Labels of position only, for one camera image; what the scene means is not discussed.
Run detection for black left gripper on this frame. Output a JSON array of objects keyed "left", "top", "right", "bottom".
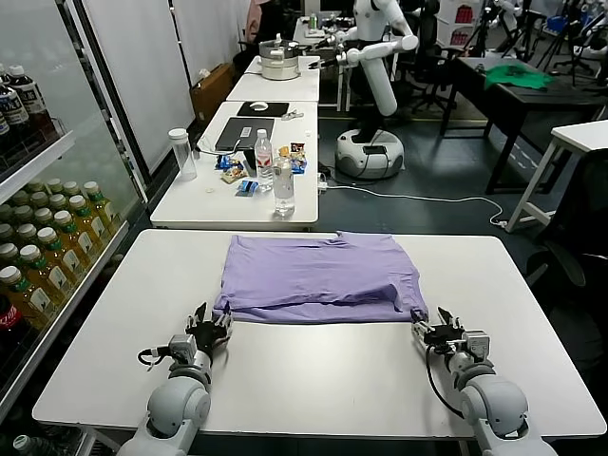
[{"left": 184, "top": 302, "right": 234, "bottom": 355}]

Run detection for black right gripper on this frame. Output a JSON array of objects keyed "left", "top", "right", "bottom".
[{"left": 410, "top": 306, "right": 465, "bottom": 353}]

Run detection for purple t-shirt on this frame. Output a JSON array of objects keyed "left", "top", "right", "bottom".
[{"left": 212, "top": 231, "right": 428, "bottom": 325}]

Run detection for long white side table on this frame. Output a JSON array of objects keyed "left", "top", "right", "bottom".
[{"left": 149, "top": 100, "right": 320, "bottom": 227}]

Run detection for tall clear plastic bottle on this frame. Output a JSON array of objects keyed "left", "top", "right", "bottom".
[{"left": 273, "top": 156, "right": 295, "bottom": 218}]

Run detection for grey cabinet shelf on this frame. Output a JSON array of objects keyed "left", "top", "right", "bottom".
[{"left": 0, "top": 220, "right": 130, "bottom": 405}]

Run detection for clear tumbler white lid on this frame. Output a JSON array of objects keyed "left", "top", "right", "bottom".
[{"left": 169, "top": 126, "right": 198, "bottom": 181}]

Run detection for water bottle red label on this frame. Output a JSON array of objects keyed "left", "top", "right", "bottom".
[{"left": 255, "top": 127, "right": 275, "bottom": 192}]

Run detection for dark grey laptop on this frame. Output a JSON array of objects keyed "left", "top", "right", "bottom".
[{"left": 215, "top": 116, "right": 276, "bottom": 151}]

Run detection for black mesh office chair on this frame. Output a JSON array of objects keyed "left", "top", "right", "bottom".
[{"left": 524, "top": 146, "right": 608, "bottom": 305}]

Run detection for cola bottle red label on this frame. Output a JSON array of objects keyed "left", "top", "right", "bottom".
[{"left": 0, "top": 294, "right": 30, "bottom": 367}]

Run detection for black mouse pad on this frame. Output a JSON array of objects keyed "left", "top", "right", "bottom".
[{"left": 236, "top": 101, "right": 290, "bottom": 117}]

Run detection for brown cardboard box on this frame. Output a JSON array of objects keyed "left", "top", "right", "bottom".
[{"left": 189, "top": 62, "right": 237, "bottom": 125}]

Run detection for bottle with green cap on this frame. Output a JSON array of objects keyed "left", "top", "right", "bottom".
[{"left": 11, "top": 434, "right": 56, "bottom": 456}]

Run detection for short white side table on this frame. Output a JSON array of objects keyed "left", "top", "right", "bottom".
[{"left": 226, "top": 54, "right": 322, "bottom": 103}]

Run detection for white table with legs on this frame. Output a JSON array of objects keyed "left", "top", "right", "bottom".
[{"left": 503, "top": 121, "right": 608, "bottom": 234}]

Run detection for white cabinet shelf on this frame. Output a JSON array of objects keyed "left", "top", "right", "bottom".
[{"left": 0, "top": 130, "right": 77, "bottom": 203}]

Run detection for white wheeled humanoid robot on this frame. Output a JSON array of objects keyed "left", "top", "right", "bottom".
[{"left": 308, "top": 0, "right": 420, "bottom": 181}]

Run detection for white partition panel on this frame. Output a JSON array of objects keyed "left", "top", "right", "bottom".
[
  {"left": 173, "top": 0, "right": 241, "bottom": 86},
  {"left": 80, "top": 0, "right": 195, "bottom": 173}
]

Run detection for black table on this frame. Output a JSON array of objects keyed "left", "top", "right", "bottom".
[{"left": 455, "top": 55, "right": 608, "bottom": 194}]

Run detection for green cloth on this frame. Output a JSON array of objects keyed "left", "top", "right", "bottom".
[{"left": 483, "top": 64, "right": 555, "bottom": 91}]

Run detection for silver cooking pot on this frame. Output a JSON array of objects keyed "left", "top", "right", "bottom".
[{"left": 258, "top": 33, "right": 301, "bottom": 81}]

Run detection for black high-back office chair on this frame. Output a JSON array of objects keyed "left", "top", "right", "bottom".
[{"left": 396, "top": 0, "right": 460, "bottom": 113}]

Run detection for person in pink top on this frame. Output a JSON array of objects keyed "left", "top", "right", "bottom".
[{"left": 244, "top": 0, "right": 268, "bottom": 45}]

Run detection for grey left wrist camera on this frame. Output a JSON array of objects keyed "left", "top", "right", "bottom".
[{"left": 168, "top": 333, "right": 199, "bottom": 366}]

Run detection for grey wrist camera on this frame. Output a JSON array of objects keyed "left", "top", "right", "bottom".
[
  {"left": 168, "top": 333, "right": 199, "bottom": 366},
  {"left": 459, "top": 331, "right": 490, "bottom": 365}
]

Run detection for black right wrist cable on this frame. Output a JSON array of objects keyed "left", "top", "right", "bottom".
[{"left": 425, "top": 345, "right": 466, "bottom": 420}]

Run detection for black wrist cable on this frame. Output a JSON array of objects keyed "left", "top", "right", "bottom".
[
  {"left": 425, "top": 345, "right": 466, "bottom": 420},
  {"left": 138, "top": 348, "right": 171, "bottom": 372}
]

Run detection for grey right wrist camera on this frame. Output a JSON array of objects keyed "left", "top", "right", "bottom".
[{"left": 459, "top": 331, "right": 490, "bottom": 365}]

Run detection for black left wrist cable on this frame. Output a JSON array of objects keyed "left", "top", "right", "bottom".
[{"left": 138, "top": 348, "right": 171, "bottom": 372}]

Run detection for white floor cable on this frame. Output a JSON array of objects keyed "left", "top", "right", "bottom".
[{"left": 327, "top": 182, "right": 508, "bottom": 227}]

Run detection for white charger cable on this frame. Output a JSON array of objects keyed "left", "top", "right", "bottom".
[{"left": 196, "top": 134, "right": 238, "bottom": 156}]

